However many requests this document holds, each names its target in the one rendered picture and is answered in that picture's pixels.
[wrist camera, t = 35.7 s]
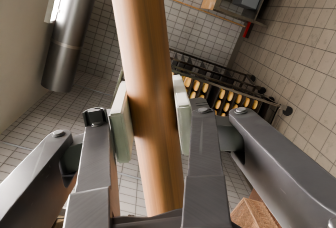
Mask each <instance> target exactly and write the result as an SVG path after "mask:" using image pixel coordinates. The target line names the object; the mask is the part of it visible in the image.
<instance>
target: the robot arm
mask: <svg viewBox="0 0 336 228"><path fill-rule="evenodd" d="M172 80H173V90H174V99H175V109H176V118H177V127H178V133H179V139H180V145H181V151H182V154H184V155H185V156H186V155H189V158H188V173H187V176H185V182H184V194H183V207H182V208H181V209H175V210H172V211H168V212H165V213H162V214H159V215H156V216H152V217H136V216H121V212H120V199H119V186H118V173H117V162H119V163H120V164H121V163H129V161H130V160H131V155H132V146H133V138H134V130H133V124H132V118H131V112H130V106H129V100H128V94H127V88H126V82H125V81H122V82H121V83H120V85H119V88H118V91H117V94H116V97H115V99H114V102H113V105H112V108H111V109H106V108H104V107H95V108H90V109H88V110H86V111H84V112H83V113H82V115H83V119H84V124H85V131H84V133H82V134H79V135H75V136H72V132H71V131H70V130H56V131H54V132H52V133H50V134H48V135H47V136H46V137H45V138H44V139H43V140H42V141H41V142H40V143H39V144H38V145H37V146H36V147H35V149H34V150H33V151H32V152H31V153H30V154H29V155H28V156H27V157H26V158H25V159H24V160H23V161H22V162H21V163H20V164H19V165H18V166H17V167H16V168H15V169H14V170H13V171H12V172H11V173H10V175H9V176H8V177H7V178H6V179H5V180H4V181H3V182H2V183H1V184H0V228H52V226H53V224H54V222H55V220H56V219H57V217H58V215H59V213H60V212H61V210H62V208H63V206H64V204H65V203H66V201H67V199H68V201H67V207H66V212H65V217H64V223H63V228H242V227H240V226H238V225H237V224H235V223H234V222H232V221H231V216H230V208H229V201H228V194H227V187H226V180H225V175H224V173H223V165H222V158H221V151H231V156H232V158H233V159H234V161H235V162H236V164H237V165H238V166H239V168H240V169H241V171H242V172H243V173H244V175H245V176H246V178H247V179H248V180H249V182H250V183H251V185H252V186H253V187H254V189H255V190H256V192H257V193H258V195H259V196H260V197H261V199H262V200H263V202H264V203H265V204H266V206H267V207H268V209H269V210H270V211H271V213H272V214H273V216H274V217H275V218H276V220H277V221H278V223H279V224H280V226H281V227H282V228H336V178H335V177H334V176H333V175H331V174H330V173H329V172H328V171H327V170H325V169H324V168H323V167H322V166H321V165H319V164H318V163H317V162H316V161H314V160H313V159H312V158H311V157H310V156H308V155H307V154H306V153H305V152H303V151H302V150H301V149H300V148H299V147H297V146H296V145H295V144H294V143H293V142H291V141H290V140H289V139H288V138H286V137H285V136H284V135H283V134H282V133H280V132H279V131H278V130H277V129H275V128H274V127H273V126H272V125H271V124H269V123H268V122H267V121H266V120H265V119H263V118H262V117H261V116H260V115H258V114H257V113H256V112H254V111H253V110H251V109H249V108H246V107H239V108H235V109H232V110H230V111H229V116H218V115H216V112H215V110H214V109H212V108H210V107H209V105H208V103H207V101H206V99H204V98H202V97H199V98H190V99H189V98H188V95H187V91H186V88H185V85H184V82H183V79H182V76H180V75H173V76H172ZM115 155H116V157H115ZM116 159H117V162H116ZM75 185H76V188H75V193H72V194H71V192H72V190H73V188H74V187H75Z"/></svg>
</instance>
